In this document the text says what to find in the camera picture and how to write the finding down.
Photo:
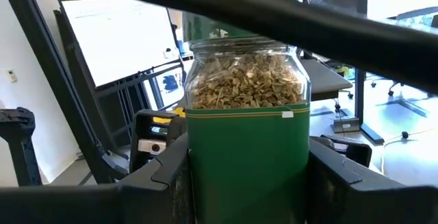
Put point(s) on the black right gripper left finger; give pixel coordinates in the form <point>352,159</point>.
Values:
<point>154,203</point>

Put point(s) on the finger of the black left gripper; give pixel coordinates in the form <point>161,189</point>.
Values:
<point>178,131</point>
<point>356,152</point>

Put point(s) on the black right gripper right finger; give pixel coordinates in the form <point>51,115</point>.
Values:
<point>359,207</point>

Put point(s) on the grey desk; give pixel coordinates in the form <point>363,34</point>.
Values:
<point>321,76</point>

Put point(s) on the yellow tag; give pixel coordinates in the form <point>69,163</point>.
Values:
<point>164,120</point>

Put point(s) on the black metal table frame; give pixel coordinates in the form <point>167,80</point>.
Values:
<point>51,80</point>

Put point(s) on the white wall switch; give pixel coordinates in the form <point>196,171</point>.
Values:
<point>12,76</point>

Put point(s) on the whiteboard on black stand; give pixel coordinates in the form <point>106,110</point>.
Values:
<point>116,39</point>

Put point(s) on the grey floor box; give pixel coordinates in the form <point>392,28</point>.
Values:
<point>345,124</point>

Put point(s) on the green-lid spice jar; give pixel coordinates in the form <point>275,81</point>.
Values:
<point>246,165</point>

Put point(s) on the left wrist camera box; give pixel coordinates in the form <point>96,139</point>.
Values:
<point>150,147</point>

